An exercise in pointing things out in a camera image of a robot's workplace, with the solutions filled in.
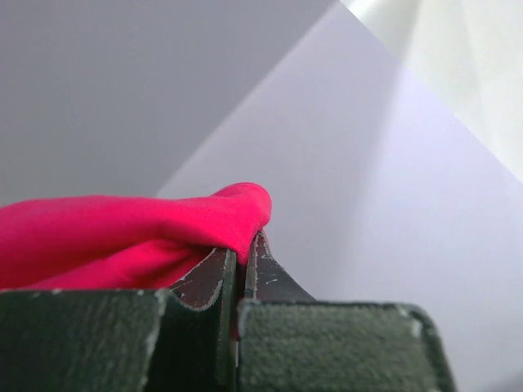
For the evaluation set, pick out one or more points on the red t shirt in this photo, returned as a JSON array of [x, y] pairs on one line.
[[94, 242]]

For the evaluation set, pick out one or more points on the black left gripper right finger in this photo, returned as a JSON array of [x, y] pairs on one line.
[[289, 341]]

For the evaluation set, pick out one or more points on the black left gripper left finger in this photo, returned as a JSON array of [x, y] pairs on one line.
[[173, 339]]

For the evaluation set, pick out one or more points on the folded cream t shirt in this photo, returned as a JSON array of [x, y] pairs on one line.
[[469, 53]]

